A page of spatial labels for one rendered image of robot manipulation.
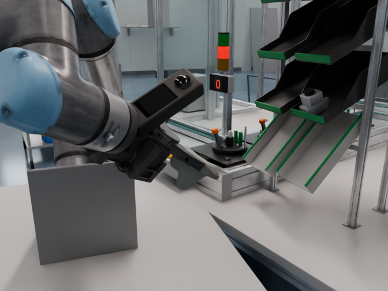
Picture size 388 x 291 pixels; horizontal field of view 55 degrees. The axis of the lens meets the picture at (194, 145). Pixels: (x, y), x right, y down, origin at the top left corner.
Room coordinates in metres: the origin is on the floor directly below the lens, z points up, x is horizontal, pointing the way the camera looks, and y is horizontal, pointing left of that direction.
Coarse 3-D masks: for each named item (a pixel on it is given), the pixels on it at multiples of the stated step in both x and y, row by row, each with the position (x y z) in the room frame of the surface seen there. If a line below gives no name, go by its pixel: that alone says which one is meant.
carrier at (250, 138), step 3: (261, 129) 1.60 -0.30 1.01; (258, 132) 1.68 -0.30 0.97; (261, 132) 1.60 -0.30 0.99; (249, 135) 1.63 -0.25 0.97; (252, 135) 1.63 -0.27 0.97; (255, 135) 1.63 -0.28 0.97; (258, 135) 1.56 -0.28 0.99; (243, 138) 1.58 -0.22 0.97; (246, 138) 1.58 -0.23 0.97; (249, 138) 1.58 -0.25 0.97; (252, 138) 1.58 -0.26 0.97; (255, 138) 1.58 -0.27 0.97; (243, 141) 1.55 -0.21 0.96; (246, 141) 1.54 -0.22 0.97; (249, 141) 1.53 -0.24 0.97; (252, 141) 1.53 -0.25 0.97
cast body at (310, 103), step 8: (312, 88) 1.05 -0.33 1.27; (304, 96) 1.04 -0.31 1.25; (312, 96) 1.03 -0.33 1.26; (320, 96) 1.04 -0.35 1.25; (304, 104) 1.05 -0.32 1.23; (312, 104) 1.03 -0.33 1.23; (320, 104) 1.04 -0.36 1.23; (328, 104) 1.07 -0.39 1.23; (312, 112) 1.03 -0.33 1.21; (320, 112) 1.04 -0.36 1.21
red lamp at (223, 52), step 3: (219, 48) 1.62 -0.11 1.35; (222, 48) 1.62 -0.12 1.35; (225, 48) 1.62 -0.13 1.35; (228, 48) 1.63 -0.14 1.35; (219, 51) 1.62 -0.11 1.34; (222, 51) 1.62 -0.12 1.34; (225, 51) 1.62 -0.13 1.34; (228, 51) 1.63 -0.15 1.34; (219, 54) 1.62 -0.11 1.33; (222, 54) 1.62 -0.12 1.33; (225, 54) 1.62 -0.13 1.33; (228, 54) 1.63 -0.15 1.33; (219, 57) 1.62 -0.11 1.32; (222, 57) 1.62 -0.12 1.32; (225, 57) 1.62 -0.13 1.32; (228, 57) 1.63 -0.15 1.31
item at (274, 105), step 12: (288, 72) 1.27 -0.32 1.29; (300, 72) 1.29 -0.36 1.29; (312, 72) 1.15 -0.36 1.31; (288, 84) 1.27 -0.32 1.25; (300, 84) 1.24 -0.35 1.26; (312, 84) 1.15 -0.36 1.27; (264, 96) 1.23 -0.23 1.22; (276, 96) 1.23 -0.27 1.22; (288, 96) 1.19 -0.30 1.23; (264, 108) 1.17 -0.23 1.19; (276, 108) 1.11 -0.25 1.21; (288, 108) 1.11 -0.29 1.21
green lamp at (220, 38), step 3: (219, 36) 1.62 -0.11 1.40; (222, 36) 1.62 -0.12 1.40; (225, 36) 1.62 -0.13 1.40; (228, 36) 1.62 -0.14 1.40; (219, 39) 1.62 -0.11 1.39; (222, 39) 1.62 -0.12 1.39; (225, 39) 1.62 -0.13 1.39; (228, 39) 1.63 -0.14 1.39; (219, 42) 1.62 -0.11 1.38; (222, 42) 1.62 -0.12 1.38; (225, 42) 1.62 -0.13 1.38; (228, 42) 1.63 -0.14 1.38; (219, 45) 1.62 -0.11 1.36; (222, 45) 1.62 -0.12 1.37; (225, 45) 1.62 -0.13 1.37; (228, 45) 1.63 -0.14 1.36
